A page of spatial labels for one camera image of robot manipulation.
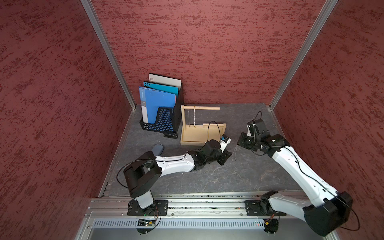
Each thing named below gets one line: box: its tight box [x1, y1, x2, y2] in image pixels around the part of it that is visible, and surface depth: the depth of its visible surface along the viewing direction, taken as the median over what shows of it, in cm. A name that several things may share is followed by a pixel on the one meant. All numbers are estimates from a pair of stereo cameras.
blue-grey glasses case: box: [152, 143, 164, 156], surface depth 96 cm
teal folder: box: [143, 81, 179, 96], surface depth 94 cm
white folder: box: [148, 73, 182, 90], surface depth 100 cm
